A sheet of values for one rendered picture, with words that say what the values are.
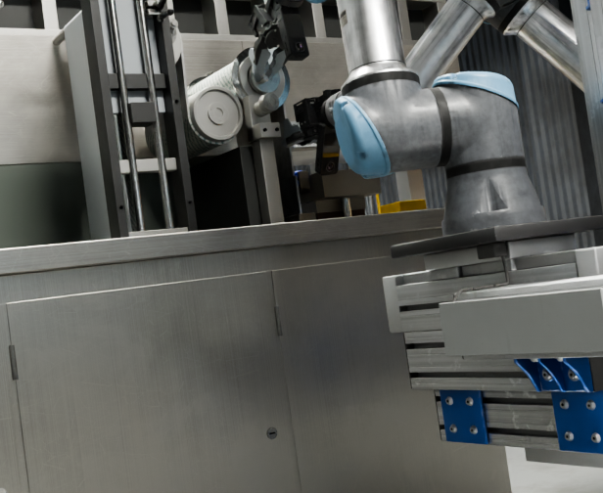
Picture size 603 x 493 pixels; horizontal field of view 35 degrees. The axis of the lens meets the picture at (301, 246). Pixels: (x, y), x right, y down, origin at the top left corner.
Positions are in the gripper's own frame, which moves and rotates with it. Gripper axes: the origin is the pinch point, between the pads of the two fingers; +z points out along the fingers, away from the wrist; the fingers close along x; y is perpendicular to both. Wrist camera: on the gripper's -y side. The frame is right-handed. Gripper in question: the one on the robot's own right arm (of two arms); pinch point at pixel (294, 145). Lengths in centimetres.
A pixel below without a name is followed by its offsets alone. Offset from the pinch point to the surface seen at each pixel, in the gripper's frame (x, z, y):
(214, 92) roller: 17.1, 0.0, 13.3
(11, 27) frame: 47, 38, 42
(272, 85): 3.7, -2.2, 13.4
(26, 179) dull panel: 52, 32, 5
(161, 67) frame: 33.5, -11.2, 16.1
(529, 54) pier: -245, 161, 64
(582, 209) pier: -242, 145, -19
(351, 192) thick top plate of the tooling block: -11.3, -2.3, -12.6
